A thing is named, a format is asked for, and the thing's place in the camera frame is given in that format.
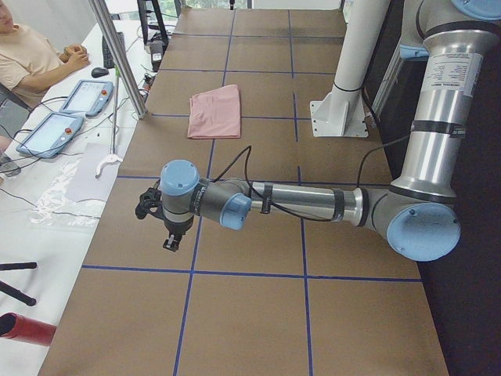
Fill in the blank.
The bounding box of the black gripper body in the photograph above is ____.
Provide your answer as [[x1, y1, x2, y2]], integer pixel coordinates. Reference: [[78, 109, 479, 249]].
[[164, 219, 192, 237]]

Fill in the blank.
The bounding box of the pink Snoopy t-shirt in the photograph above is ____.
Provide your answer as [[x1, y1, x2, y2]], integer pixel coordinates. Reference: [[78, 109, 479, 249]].
[[187, 84, 241, 139]]

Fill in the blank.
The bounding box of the reacher grabber tool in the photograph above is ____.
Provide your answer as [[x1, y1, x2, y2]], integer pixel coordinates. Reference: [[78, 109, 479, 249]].
[[95, 68, 122, 180]]

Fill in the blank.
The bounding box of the clear plastic bag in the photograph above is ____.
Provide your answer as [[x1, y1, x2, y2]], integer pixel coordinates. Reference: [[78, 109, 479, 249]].
[[30, 158, 104, 229]]

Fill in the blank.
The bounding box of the black tripod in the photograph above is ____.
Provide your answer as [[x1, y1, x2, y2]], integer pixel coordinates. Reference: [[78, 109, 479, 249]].
[[1, 262, 38, 306]]

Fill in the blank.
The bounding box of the lower blue teach pendant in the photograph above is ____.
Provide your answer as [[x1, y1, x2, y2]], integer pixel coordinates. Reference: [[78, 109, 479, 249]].
[[16, 112, 84, 158]]

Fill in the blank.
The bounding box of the blue teach pendant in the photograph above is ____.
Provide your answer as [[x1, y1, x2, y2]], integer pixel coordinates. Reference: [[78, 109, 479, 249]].
[[59, 80, 114, 118], [16, 112, 84, 158]]

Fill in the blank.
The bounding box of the upper blue teach pendant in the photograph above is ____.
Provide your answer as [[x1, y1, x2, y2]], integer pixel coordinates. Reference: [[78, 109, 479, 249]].
[[59, 80, 114, 118]]

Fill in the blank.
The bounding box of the black computer mouse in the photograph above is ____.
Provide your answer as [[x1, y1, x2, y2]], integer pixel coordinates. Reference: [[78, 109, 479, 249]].
[[91, 67, 109, 78]]

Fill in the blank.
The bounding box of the red cylinder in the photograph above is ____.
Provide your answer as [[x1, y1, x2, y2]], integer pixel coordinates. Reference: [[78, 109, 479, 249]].
[[1, 313, 56, 346]]

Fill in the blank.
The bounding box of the black keyboard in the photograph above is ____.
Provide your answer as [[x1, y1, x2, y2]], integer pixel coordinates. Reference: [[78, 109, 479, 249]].
[[102, 31, 126, 69]]

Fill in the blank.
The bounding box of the black power adapter box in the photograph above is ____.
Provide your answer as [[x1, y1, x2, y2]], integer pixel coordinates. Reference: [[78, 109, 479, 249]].
[[150, 40, 168, 72]]

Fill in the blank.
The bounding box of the seated person in peach shirt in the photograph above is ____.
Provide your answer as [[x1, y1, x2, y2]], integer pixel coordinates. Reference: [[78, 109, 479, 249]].
[[0, 0, 90, 110]]

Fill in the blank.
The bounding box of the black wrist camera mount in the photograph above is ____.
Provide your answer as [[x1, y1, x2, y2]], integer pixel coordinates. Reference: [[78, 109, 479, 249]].
[[135, 187, 165, 220]]

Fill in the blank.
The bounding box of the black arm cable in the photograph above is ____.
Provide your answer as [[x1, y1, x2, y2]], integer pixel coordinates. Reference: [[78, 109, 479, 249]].
[[211, 135, 410, 223]]

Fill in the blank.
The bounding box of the white camera post with base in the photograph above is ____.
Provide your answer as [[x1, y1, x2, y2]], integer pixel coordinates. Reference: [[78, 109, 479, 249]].
[[310, 0, 390, 138]]

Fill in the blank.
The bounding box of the aluminium frame post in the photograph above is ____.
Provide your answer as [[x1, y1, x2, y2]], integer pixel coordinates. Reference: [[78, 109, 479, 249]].
[[89, 0, 147, 119]]

